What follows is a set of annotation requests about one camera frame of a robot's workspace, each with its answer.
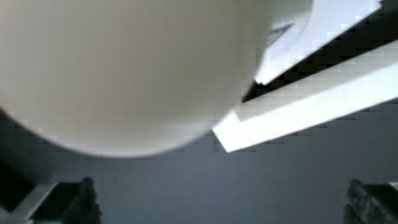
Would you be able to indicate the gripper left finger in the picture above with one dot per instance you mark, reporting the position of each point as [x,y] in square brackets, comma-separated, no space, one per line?
[61,203]

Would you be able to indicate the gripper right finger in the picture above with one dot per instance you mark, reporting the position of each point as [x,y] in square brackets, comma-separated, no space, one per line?
[372,207]

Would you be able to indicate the white lamp bulb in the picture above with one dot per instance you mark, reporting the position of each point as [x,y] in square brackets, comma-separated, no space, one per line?
[125,69]

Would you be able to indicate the white lamp base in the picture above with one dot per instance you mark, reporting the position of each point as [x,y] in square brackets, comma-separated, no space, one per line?
[310,22]

